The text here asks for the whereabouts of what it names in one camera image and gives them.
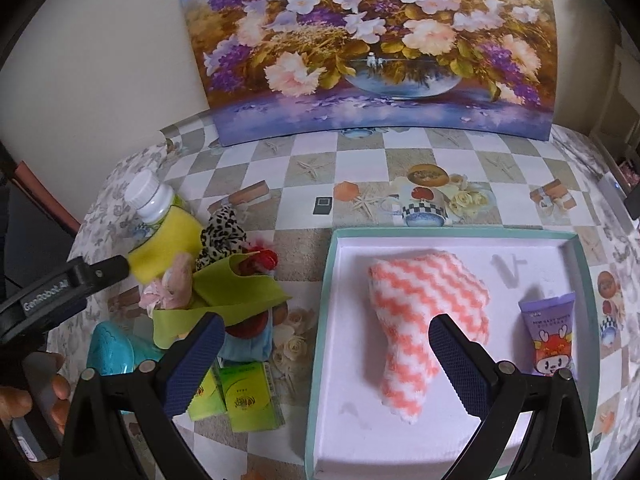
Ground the white bottle with yellow label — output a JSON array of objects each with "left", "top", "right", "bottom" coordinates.
[{"left": 124, "top": 169, "right": 177, "bottom": 241}]

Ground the flower painting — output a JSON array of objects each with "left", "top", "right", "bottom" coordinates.
[{"left": 175, "top": 0, "right": 560, "bottom": 147}]

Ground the wooden furniture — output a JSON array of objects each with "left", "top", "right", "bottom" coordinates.
[{"left": 590, "top": 42, "right": 640, "bottom": 171}]

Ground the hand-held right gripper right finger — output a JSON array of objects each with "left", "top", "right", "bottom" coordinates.
[{"left": 428, "top": 312, "right": 593, "bottom": 480}]

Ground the checkered printed tablecloth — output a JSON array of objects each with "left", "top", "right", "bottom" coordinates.
[{"left": 67, "top": 110, "right": 640, "bottom": 480}]

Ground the person's left hand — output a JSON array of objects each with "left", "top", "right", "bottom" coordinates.
[{"left": 0, "top": 352, "right": 72, "bottom": 436}]

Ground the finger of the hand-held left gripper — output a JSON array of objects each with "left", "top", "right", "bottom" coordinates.
[{"left": 82, "top": 254, "right": 133, "bottom": 292}]

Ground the blue face mask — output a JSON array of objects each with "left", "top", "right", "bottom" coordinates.
[{"left": 219, "top": 305, "right": 275, "bottom": 363}]

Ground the teal plastic object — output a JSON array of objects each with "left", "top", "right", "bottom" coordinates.
[{"left": 86, "top": 321, "right": 166, "bottom": 377}]

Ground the leopard print scrunchie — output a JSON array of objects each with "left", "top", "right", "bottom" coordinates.
[{"left": 195, "top": 205, "right": 249, "bottom": 271}]

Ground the yellow sponge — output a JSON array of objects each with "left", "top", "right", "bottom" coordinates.
[{"left": 127, "top": 206, "right": 203, "bottom": 283}]

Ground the orange white zigzag towel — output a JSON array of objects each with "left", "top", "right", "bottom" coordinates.
[{"left": 368, "top": 249, "right": 491, "bottom": 425}]

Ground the dark furniture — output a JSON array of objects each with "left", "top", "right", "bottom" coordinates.
[{"left": 0, "top": 140, "right": 82, "bottom": 293}]

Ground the white device with blue light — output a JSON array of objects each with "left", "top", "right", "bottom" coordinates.
[{"left": 597, "top": 172, "right": 633, "bottom": 221}]

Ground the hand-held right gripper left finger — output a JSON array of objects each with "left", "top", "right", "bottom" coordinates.
[{"left": 59, "top": 311, "right": 227, "bottom": 480}]

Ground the teal tray with white inside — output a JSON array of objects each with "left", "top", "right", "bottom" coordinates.
[{"left": 305, "top": 227, "right": 599, "bottom": 480}]

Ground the pink floral cloth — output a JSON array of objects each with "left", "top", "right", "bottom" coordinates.
[{"left": 139, "top": 252, "right": 197, "bottom": 312}]

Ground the green tissue pack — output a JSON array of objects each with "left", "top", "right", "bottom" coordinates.
[
  {"left": 220, "top": 361, "right": 284, "bottom": 433},
  {"left": 187, "top": 364, "right": 227, "bottom": 422}
]

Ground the red hair clip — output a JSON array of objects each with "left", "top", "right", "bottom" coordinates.
[{"left": 235, "top": 247, "right": 279, "bottom": 277}]

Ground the green cloth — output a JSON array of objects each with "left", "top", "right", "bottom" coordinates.
[{"left": 151, "top": 254, "right": 292, "bottom": 348}]

